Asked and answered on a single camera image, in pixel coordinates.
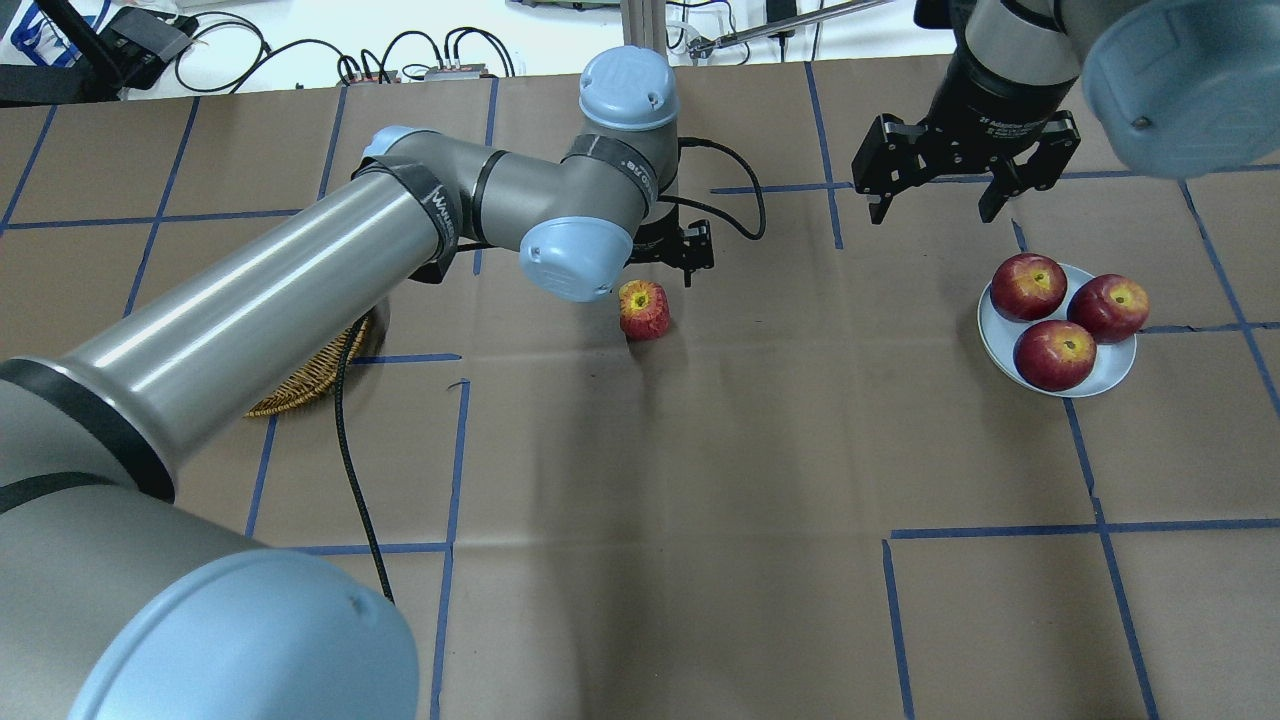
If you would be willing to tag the woven wicker basket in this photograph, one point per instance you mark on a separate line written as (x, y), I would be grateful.
(317, 378)

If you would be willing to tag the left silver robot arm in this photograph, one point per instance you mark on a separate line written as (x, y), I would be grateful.
(118, 605)

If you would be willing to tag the metal rod reacher tool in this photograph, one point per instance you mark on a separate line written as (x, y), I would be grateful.
(700, 47)

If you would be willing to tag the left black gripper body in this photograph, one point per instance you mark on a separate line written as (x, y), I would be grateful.
(661, 240)

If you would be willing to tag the light blue plate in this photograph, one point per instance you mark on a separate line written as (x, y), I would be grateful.
(998, 335)

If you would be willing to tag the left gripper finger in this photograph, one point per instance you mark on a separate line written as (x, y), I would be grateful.
(695, 250)

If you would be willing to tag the red apple plate back right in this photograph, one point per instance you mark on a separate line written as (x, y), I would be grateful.
(1110, 307)

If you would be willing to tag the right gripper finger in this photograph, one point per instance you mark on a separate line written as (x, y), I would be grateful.
(893, 157)
(1054, 148)

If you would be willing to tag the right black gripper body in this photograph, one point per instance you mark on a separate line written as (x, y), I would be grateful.
(995, 103)

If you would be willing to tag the red apple with yellow top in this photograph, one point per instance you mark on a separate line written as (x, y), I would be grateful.
(644, 310)

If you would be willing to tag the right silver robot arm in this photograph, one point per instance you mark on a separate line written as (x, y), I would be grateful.
(1181, 89)

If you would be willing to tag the aluminium frame post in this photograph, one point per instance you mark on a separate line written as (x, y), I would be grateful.
(644, 24)

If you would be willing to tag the red apple plate back left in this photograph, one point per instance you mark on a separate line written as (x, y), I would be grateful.
(1028, 287)

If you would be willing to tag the red apple plate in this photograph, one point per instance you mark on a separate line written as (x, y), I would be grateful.
(1110, 307)
(1055, 355)
(1028, 287)

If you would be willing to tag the red apple plate front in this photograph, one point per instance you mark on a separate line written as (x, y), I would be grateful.
(1055, 355)

